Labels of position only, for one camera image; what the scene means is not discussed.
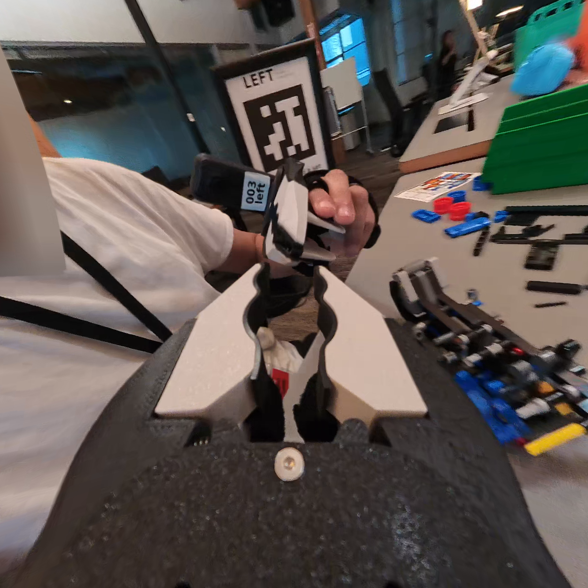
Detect green plastic crate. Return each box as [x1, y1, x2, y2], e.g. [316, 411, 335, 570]
[514, 0, 588, 70]

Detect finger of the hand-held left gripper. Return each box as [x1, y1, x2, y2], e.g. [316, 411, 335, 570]
[263, 229, 305, 268]
[275, 181, 308, 251]

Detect light blue bag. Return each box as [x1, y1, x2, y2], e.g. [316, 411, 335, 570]
[510, 43, 576, 97]

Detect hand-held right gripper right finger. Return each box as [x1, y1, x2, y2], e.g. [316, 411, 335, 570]
[314, 266, 429, 425]

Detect background work table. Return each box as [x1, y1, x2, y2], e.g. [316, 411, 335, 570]
[398, 73, 516, 175]

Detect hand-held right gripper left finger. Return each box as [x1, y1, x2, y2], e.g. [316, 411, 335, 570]
[154, 263, 272, 425]

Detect person's left hand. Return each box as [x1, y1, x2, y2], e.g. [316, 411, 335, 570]
[308, 168, 379, 259]

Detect white desk stand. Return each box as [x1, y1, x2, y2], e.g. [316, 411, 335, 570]
[438, 50, 500, 116]

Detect framed left marker sign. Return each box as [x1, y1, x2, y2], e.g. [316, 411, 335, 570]
[210, 39, 337, 179]

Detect black slanted pole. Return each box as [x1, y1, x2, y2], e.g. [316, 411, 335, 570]
[124, 0, 213, 158]

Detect scattered black lego beams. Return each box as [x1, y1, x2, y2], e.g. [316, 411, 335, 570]
[472, 204, 588, 309]

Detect green plastic bin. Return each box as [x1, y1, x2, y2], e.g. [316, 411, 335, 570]
[480, 83, 588, 196]

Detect black chest harness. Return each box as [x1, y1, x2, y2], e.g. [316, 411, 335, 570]
[0, 232, 174, 354]

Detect lego vehicle chassis model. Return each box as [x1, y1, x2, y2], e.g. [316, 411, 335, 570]
[390, 258, 588, 457]

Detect white rolling board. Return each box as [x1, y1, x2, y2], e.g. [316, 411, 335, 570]
[320, 57, 374, 154]

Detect person's left forearm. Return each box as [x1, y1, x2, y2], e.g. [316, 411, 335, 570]
[204, 227, 272, 277]

